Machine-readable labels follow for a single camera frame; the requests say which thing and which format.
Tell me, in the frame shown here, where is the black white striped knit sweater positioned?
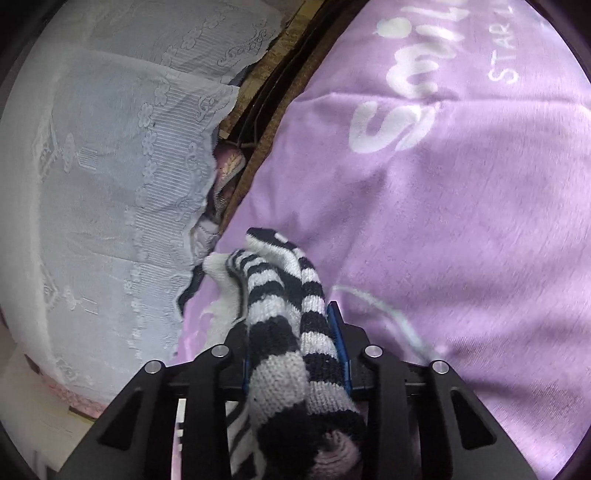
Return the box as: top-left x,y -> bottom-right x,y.
204,228 -> 366,479

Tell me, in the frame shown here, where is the pink floral folded quilt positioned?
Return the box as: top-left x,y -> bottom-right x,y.
191,142 -> 246,265

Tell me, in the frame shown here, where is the purple smile fleece blanket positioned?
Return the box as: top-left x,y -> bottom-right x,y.
180,1 -> 590,479

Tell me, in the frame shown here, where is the white lace cover cloth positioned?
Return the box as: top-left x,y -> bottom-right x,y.
1,1 -> 284,403

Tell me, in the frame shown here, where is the brown woven bamboo mat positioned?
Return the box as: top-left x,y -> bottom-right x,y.
218,1 -> 365,232

